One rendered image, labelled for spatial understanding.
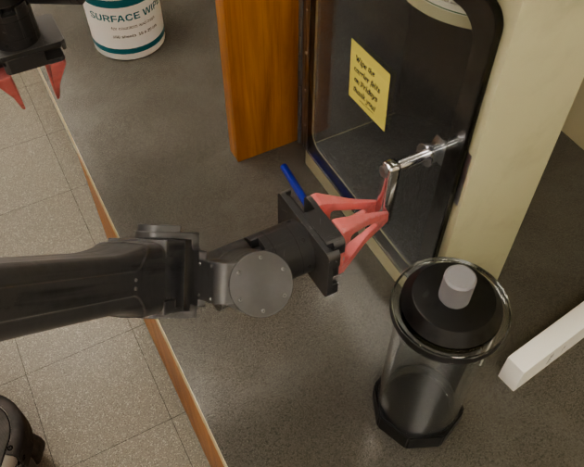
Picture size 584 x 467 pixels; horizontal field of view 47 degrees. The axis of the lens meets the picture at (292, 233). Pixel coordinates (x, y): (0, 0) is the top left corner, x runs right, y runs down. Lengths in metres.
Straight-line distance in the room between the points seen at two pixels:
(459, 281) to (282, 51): 0.48
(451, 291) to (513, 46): 0.20
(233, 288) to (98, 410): 1.37
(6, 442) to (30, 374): 0.38
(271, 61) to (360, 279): 0.32
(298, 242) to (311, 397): 0.23
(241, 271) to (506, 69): 0.27
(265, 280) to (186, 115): 0.60
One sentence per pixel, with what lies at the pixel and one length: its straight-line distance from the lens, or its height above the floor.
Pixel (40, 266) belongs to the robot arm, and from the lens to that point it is 0.45.
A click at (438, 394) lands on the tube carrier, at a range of 0.68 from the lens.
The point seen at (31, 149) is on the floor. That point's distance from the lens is 2.57.
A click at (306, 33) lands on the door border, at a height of 1.19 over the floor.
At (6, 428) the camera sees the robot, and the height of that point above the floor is 0.24.
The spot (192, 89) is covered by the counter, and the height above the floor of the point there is 0.94.
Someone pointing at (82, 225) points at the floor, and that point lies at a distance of 2.26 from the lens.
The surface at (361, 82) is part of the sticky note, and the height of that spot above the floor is 1.20.
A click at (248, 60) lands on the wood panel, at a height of 1.12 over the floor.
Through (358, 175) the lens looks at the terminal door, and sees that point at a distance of 0.85.
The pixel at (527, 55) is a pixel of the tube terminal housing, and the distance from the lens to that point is 0.59.
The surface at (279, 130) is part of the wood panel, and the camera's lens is 1.03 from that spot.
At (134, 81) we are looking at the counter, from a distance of 1.21.
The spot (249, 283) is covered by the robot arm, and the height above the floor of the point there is 1.22.
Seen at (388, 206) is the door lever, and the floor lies 1.15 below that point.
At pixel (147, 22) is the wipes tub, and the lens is 1.23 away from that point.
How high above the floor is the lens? 1.68
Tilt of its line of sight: 52 degrees down
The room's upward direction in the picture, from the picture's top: straight up
